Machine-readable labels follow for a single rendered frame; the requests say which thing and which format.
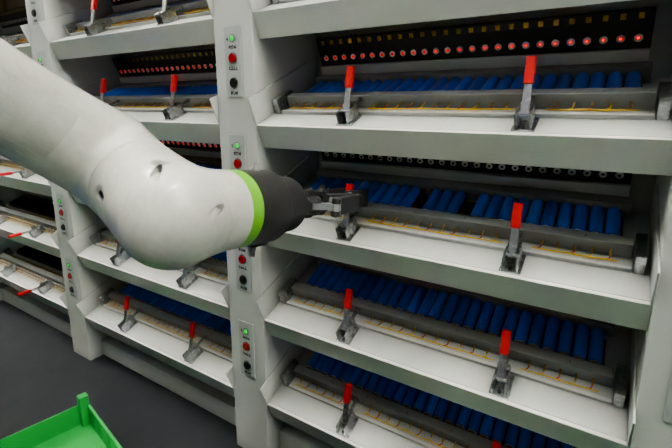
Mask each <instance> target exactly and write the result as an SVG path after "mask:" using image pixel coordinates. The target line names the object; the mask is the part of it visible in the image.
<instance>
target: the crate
mask: <svg viewBox="0 0 672 448"><path fill-rule="evenodd" d="M77 403H78V405H76V406H74V407H72V408H70V409H68V410H65V411H63V412H61V413H59V414H56V415H54V416H52V417H50V418H47V419H45V420H43V421H41V422H39V423H36V424H34V425H32V426H30V427H27V428H25V429H23V430H21V431H18V432H16V433H14V434H12V435H10V436H7V437H5V438H3V439H1V440H0V448H122V446H121V445H120V444H119V442H118V441H117V440H116V438H115V437H114V436H113V434H112V433H111V432H110V430H109V429H108V428H107V426H106V425H105V424H104V422H103V421H102V420H101V418H100V417H99V416H98V414H97V413H96V412H95V410H94V409H93V408H92V406H91V405H89V398H88V395H87V393H86V392H84V393H82V394H79V395H77Z"/></svg>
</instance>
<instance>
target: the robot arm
mask: <svg viewBox="0 0 672 448"><path fill-rule="evenodd" d="M0 155H1V156H3V157H5V158H7V159H9V160H11V161H13V162H15V163H17V164H19V165H21V166H23V167H25V168H27V169H29V170H31V171H32V172H34V173H36V174H38V175H40V176H42V177H44V178H45V179H47V180H49V181H51V182H52V183H54V184H56V185H58V186H60V187H61V188H63V189H65V190H66V191H68V192H70V193H71V194H73V195H75V196H76V197H77V198H78V199H80V200H81V201H82V202H84V203H85V204H86V205H87V206H88V207H90V208H91V209H92V210H93V211H94V212H95V213H96V214H97V215H98V216H99V217H100V219H101V220H102V221H103V223H104V224H105V225H106V226H107V227H108V229H109V230H110V231H111V233H112V234H113V235H114V237H115V238H116V239H117V241H118V242H119V244H120V245H121V246H122V248H123V249H124V250H125V251H126V252H127V253H128V254H129V255H130V256H131V257H132V258H133V259H135V260H136V261H138V262H140V263H141V264H143V265H146V266H148V267H151V268H155V269H159V270H180V269H185V268H188V267H191V266H194V265H196V264H198V263H200V262H201V261H203V260H205V259H207V258H209V257H211V256H214V255H216V254H218V253H221V252H224V251H228V250H232V249H237V248H242V247H247V248H248V257H255V252H256V248H257V247H258V246H265V245H267V244H268V242H271V241H274V240H277V239H278V238H280V237H281V236H282V235H283V234H284V233H285V232H288V231H292V230H294V229H296V228H297V227H298V226H299V225H300V224H301V223H302V221H303V220H304V218H311V217H312V216H316V215H324V214H325V212H326V211H328V215H331V216H332V217H334V218H337V217H340V215H343V214H347V213H351V214H352V212H356V211H360V210H361V208H362V207H367V206H368V195H369V190H368V189H361V190H347V191H346V187H339V188H326V192H325V187H326V186H325V185H319V188H318V190H314V189H313V188H308V189H303V188H302V187H301V185H300V184H299V183H298V182H297V181H296V180H294V179H292V178H290V177H286V176H279V175H278V174H276V173H274V172H272V171H269V170H261V168H259V163H254V165H253V168H251V170H221V169H211V168H205V167H201V166H198V165H195V164H194V163H192V162H190V161H188V160H186V159H185V158H183V157H181V156H180V155H178V154H177V153H175V152H174V151H172V150H171V149H169V148H168V147H166V146H165V145H164V144H163V143H161V142H160V141H159V140H158V139H157V138H156V137H155V136H154V135H153V134H152V133H150V132H149V131H148V130H147V129H146V128H145V127H144V126H143V125H142V124H141V123H140V122H139V121H138V120H136V119H135V118H133V117H131V116H129V115H127V114H125V113H123V112H122V111H120V110H118V109H116V108H114V107H112V106H110V105H108V104H106V103H104V102H103V101H101V100H99V99H97V98H95V97H94V96H92V95H90V94H88V93H87V92H85V91H83V90H81V89H80V88H78V87H76V86H75V85H73V84H71V83H70V82H68V81H66V80H65V79H63V78H61V77H60V76H58V75H57V74H55V73H53V72H52V71H50V70H49V69H47V68H45V67H44V66H42V65H41V64H39V63H38V62H36V61H34V60H33V59H31V58H30V57H28V56H27V55H25V54H24V53H22V52H21V51H19V50H18V49H16V48H15V47H13V46H12V45H10V44H9V43H8V42H6V41H5V40H3V39H2V38H0Z"/></svg>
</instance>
